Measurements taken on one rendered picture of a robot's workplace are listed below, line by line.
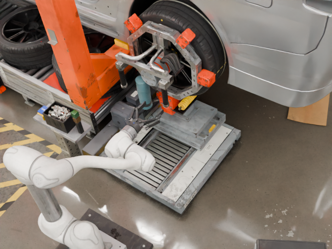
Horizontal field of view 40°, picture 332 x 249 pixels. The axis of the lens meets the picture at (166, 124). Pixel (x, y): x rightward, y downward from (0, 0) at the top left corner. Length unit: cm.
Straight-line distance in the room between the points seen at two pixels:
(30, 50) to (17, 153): 190
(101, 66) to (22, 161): 126
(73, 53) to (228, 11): 100
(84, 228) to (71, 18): 123
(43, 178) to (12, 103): 230
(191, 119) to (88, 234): 134
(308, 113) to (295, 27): 149
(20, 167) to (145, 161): 67
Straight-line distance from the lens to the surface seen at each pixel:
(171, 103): 316
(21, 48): 400
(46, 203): 244
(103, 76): 324
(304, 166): 350
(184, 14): 283
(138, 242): 282
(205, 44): 279
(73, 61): 296
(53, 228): 261
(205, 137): 341
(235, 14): 259
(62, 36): 283
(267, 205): 328
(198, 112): 350
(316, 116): 382
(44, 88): 373
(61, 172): 211
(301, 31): 245
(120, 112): 333
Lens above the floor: 279
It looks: 48 degrees down
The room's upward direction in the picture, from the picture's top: 8 degrees counter-clockwise
